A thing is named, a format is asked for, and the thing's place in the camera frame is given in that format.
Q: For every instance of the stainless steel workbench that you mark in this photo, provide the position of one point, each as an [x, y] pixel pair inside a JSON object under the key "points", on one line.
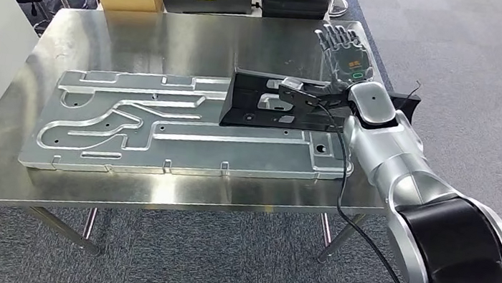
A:
{"points": [[149, 37]]}

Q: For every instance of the aluminium fixture plate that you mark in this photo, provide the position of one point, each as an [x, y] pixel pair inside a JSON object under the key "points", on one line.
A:
{"points": [[206, 154]]}

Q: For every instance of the black plastic bracket part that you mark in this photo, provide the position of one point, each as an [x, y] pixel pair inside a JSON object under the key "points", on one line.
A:
{"points": [[241, 106]]}

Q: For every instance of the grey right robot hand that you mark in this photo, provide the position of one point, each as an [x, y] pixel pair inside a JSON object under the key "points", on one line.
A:
{"points": [[351, 62]]}

